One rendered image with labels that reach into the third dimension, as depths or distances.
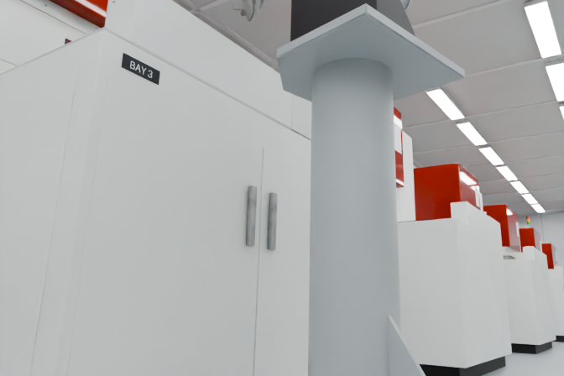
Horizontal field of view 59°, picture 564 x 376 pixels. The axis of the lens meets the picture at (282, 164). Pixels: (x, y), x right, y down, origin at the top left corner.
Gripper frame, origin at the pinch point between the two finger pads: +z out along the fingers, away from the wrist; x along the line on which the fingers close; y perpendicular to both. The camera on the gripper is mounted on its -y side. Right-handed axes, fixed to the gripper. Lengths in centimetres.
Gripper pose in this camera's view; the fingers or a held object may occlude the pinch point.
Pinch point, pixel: (252, 15)
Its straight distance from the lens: 140.6
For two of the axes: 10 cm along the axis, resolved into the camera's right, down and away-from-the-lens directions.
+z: -0.3, 9.6, -2.7
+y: -8.3, 1.3, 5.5
